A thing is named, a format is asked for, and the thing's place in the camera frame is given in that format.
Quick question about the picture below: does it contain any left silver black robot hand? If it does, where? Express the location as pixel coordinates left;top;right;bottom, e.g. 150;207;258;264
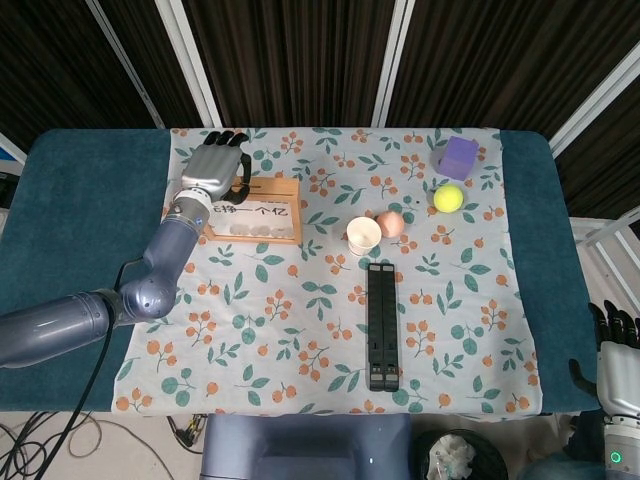
180;129;253;200

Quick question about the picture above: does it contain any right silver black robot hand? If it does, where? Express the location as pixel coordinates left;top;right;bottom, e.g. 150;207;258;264
568;299;640;416

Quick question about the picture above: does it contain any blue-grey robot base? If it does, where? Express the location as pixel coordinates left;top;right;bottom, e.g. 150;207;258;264
199;412;414;480

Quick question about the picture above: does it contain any wooden framed coin bank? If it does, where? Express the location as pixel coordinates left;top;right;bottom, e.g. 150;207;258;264
199;175;304;246

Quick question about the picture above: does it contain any blue denim trouser leg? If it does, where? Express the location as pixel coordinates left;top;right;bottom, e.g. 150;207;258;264
517;447;609;480

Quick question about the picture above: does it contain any teal table cover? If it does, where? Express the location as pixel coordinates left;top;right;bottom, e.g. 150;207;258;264
0;128;601;416

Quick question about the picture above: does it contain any floral print tablecloth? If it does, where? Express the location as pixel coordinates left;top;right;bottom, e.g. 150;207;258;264
110;127;545;417

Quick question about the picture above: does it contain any white paper cup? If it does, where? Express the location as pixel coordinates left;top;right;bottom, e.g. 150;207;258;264
346;215;383;257

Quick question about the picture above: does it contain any black trash bin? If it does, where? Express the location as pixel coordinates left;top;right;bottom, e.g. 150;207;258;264
414;428;509;480

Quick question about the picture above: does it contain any pink peach toy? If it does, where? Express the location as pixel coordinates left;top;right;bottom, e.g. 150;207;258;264
375;210;405;239

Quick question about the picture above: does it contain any black folding stand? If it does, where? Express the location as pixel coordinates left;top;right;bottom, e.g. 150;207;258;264
366;262;401;393

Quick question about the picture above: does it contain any yellow tennis ball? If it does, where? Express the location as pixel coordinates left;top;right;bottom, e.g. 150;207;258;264
432;183;466;215

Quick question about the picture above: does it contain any purple cube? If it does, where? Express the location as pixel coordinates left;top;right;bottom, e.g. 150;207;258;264
437;135;480;181

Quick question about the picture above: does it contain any black power plug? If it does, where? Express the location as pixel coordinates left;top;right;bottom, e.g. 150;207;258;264
167;413;209;449

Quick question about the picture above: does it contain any white frame post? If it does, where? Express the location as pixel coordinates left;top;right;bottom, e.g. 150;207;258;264
547;52;640;154
371;0;417;129
153;0;224;129

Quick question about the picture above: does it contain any thin grey frame rail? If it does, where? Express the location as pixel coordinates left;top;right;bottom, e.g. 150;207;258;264
85;0;165;129

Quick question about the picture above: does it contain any white aluminium frame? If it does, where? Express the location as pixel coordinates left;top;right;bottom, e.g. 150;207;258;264
569;209;640;301

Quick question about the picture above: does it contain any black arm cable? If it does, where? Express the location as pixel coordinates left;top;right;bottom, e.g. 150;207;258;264
62;258;147;454

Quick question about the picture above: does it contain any grey floor cable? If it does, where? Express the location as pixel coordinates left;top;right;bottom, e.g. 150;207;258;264
67;418;174;480

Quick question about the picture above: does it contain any black floor cable bundle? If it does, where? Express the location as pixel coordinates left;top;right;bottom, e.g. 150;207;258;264
0;409;69;480

